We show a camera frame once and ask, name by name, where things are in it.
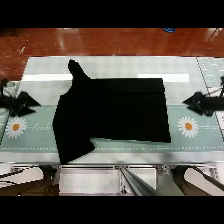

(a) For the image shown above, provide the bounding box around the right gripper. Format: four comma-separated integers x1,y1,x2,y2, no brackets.
182,91,224,118

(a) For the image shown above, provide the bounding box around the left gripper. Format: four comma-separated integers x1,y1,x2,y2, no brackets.
0,91,42,118

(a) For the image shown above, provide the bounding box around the black T-shirt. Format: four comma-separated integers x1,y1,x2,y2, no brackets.
52,59,172,165

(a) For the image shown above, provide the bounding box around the silver frame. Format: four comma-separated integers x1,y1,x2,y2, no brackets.
0,162,224,197

